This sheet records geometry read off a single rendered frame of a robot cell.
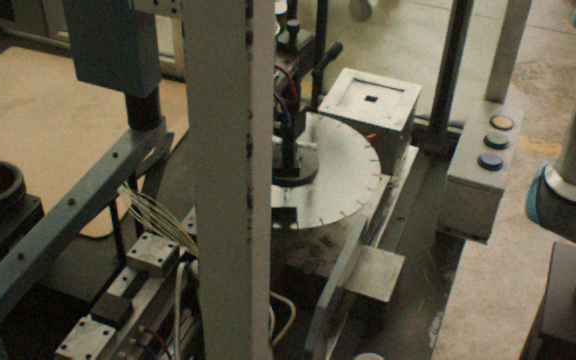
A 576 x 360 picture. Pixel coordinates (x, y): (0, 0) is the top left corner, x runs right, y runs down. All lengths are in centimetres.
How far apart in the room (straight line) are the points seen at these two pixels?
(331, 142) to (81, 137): 64
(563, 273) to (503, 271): 103
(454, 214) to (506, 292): 102
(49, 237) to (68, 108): 80
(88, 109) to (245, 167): 142
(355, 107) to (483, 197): 33
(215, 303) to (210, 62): 20
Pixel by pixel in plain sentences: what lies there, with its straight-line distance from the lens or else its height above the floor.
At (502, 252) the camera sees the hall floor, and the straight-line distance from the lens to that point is 259.
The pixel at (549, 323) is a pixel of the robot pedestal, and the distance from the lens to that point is 141.
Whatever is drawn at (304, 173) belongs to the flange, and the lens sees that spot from 127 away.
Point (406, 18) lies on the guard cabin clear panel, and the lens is 161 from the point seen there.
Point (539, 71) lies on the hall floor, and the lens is 359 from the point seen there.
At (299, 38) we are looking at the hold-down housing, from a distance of 107.
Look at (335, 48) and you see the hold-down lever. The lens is 111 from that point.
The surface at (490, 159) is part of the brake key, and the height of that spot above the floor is 91.
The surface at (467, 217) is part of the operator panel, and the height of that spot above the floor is 80.
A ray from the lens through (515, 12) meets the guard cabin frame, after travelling 154.
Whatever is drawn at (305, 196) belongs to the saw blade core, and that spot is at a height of 95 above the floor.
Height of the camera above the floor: 178
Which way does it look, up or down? 41 degrees down
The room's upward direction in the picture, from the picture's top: 2 degrees clockwise
